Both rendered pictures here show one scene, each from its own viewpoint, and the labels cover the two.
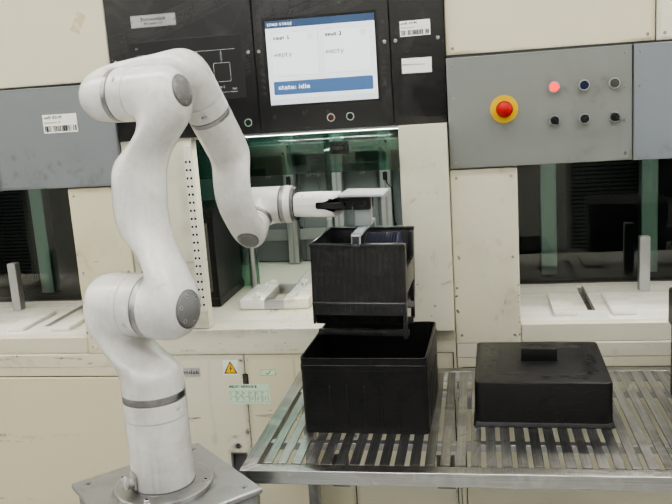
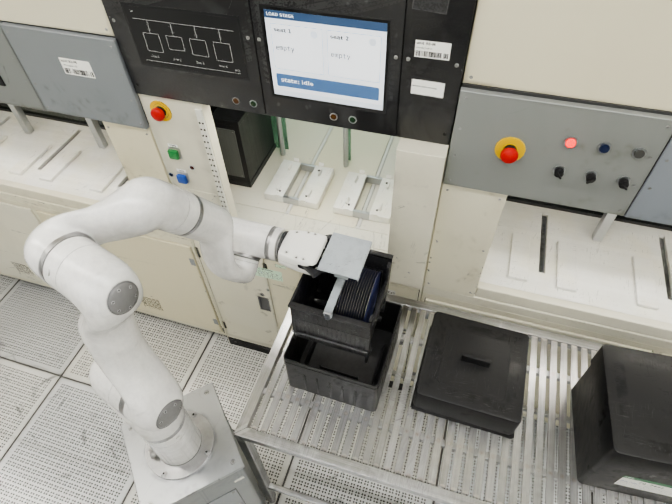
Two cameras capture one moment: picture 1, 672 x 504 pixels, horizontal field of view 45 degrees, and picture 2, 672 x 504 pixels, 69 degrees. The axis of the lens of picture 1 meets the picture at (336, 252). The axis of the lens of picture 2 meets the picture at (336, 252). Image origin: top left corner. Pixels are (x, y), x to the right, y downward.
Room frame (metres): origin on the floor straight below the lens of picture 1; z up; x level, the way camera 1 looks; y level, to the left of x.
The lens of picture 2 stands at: (1.04, -0.16, 2.16)
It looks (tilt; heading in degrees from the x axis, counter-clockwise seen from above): 50 degrees down; 8
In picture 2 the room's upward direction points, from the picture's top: 2 degrees counter-clockwise
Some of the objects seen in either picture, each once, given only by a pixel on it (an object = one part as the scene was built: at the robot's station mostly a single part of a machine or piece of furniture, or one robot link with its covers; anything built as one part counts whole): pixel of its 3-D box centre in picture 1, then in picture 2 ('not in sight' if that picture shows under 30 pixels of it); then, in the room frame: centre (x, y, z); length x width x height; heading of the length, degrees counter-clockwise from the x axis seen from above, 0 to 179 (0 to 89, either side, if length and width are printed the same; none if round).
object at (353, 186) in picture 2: not in sight; (368, 195); (2.38, -0.09, 0.89); 0.22 x 0.21 x 0.04; 170
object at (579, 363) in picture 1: (539, 375); (472, 368); (1.75, -0.45, 0.83); 0.29 x 0.29 x 0.13; 78
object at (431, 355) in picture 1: (373, 374); (344, 345); (1.77, -0.07, 0.85); 0.28 x 0.28 x 0.17; 78
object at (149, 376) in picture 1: (134, 334); (136, 392); (1.47, 0.39, 1.07); 0.19 x 0.12 x 0.24; 62
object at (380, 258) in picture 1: (364, 261); (342, 293); (1.77, -0.06, 1.12); 0.24 x 0.20 x 0.32; 169
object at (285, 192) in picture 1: (289, 204); (277, 243); (1.81, 0.10, 1.25); 0.09 x 0.03 x 0.08; 169
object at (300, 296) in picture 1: (281, 293); (299, 182); (2.43, 0.18, 0.89); 0.22 x 0.21 x 0.04; 170
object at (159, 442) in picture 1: (159, 441); (171, 432); (1.46, 0.36, 0.85); 0.19 x 0.19 x 0.18
